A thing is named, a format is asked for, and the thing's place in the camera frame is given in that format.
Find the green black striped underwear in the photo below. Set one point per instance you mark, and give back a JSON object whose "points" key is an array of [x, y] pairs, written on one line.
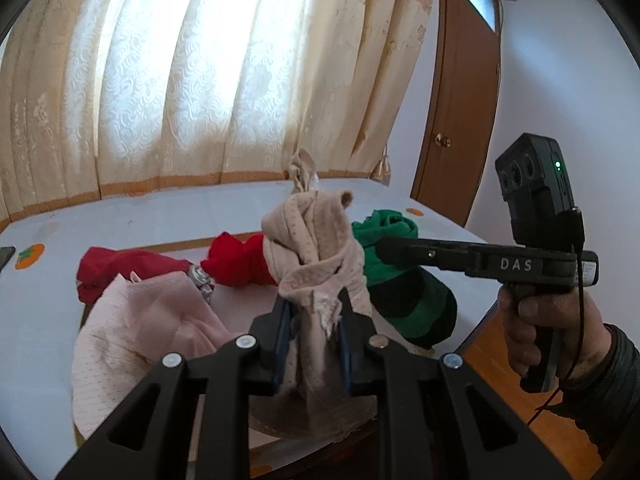
{"points": [[400, 300]]}

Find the brown wooden door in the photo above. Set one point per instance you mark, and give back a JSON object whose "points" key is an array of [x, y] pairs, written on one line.
{"points": [[460, 110]]}

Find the cream and orange curtain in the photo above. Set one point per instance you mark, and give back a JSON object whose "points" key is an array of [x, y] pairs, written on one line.
{"points": [[200, 60]]}

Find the white dotted underwear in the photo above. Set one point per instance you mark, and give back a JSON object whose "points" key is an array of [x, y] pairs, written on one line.
{"points": [[100, 385]]}

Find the person's right hand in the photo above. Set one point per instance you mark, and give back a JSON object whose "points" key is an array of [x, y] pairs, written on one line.
{"points": [[575, 330]]}

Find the shallow tan cardboard box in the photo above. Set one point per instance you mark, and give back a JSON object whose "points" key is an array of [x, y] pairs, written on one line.
{"points": [[240, 310]]}

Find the black phone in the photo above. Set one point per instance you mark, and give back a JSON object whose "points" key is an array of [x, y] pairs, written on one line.
{"points": [[5, 257]]}

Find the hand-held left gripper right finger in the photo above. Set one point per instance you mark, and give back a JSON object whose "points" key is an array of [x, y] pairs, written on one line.
{"points": [[345, 355]]}

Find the person's right forearm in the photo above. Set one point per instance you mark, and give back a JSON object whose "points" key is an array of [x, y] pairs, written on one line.
{"points": [[620, 385]]}

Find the beige lace underwear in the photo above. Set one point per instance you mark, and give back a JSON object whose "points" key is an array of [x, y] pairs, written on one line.
{"points": [[315, 245]]}

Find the grey patterned waistband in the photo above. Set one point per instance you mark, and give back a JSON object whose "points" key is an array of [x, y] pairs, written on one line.
{"points": [[201, 280]]}

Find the red underwear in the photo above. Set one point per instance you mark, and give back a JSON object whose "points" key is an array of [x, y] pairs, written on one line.
{"points": [[125, 265], [240, 260]]}

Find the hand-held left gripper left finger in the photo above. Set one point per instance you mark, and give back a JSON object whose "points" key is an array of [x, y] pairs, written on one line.
{"points": [[283, 345]]}

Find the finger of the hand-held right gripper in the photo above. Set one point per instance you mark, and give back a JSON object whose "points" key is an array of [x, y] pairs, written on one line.
{"points": [[425, 254]]}

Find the brass door knob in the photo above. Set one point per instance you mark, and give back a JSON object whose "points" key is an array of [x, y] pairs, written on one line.
{"points": [[442, 141]]}

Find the curtain tassel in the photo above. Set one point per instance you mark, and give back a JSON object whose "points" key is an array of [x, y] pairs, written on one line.
{"points": [[382, 167]]}

